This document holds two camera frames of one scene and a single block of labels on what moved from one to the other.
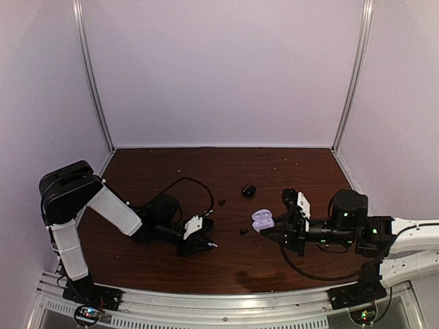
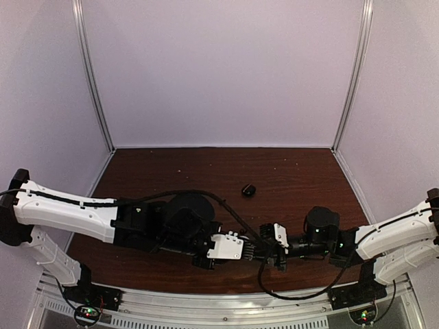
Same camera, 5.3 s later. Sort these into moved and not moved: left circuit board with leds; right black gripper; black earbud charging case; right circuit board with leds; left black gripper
Moved: right black gripper; left black gripper
Not moved: black earbud charging case; left circuit board with leds; right circuit board with leds
